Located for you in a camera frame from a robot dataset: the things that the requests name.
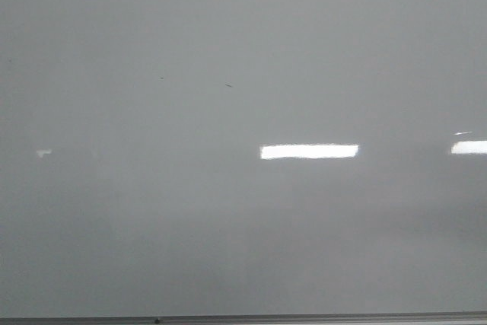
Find grey aluminium whiteboard frame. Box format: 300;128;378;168
1;311;486;324

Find white glossy whiteboard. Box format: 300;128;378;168
1;0;486;317

